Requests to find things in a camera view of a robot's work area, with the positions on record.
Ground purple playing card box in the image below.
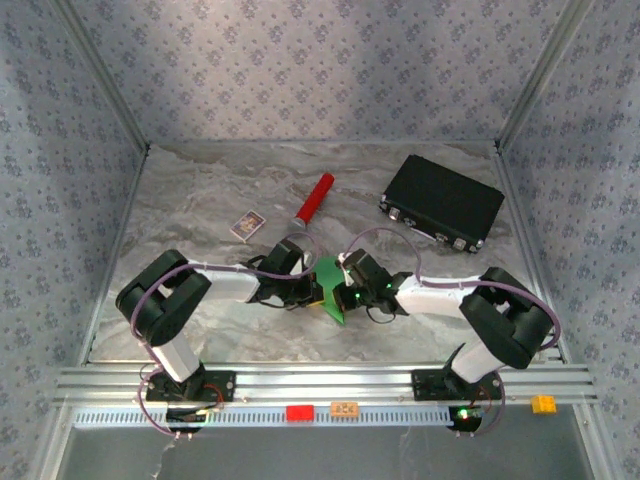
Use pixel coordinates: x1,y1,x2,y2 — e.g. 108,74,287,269
229,210,267,244

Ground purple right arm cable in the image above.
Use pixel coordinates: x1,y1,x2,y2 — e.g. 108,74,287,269
344,227,560,440

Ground aluminium table side rail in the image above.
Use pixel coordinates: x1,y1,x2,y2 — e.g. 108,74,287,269
492,144,571,364
79,147,151,366

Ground aluminium frame post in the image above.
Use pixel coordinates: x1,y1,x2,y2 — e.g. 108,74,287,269
49,0,152,154
493,0,597,154

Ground thin red and black wires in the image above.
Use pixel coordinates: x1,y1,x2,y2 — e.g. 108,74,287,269
467,384,494,414
197,382,226,414

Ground aluminium mounting rail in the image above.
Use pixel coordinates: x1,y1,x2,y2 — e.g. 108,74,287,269
53,362,600,409

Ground black controller board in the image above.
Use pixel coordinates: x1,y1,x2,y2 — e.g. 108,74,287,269
165,407,209,434
448,405,485,434

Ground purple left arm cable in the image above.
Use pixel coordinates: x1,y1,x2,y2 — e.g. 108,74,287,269
129,230,317,441

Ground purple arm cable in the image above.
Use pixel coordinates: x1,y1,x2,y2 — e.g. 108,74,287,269
129,230,317,441
344,227,560,440

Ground red microphone with grey head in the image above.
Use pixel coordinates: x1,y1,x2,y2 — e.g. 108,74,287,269
287,172,337,236

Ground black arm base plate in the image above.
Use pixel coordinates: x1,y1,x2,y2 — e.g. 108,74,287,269
410,368,504,402
144,369,237,403

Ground green paper sheet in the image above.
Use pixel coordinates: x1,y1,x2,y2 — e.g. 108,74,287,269
312,255,354,327

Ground black briefcase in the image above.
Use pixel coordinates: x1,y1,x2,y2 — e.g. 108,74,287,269
378,153,506,255

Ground white slotted cable duct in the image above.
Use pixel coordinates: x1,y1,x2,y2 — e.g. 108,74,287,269
73,405,459,429

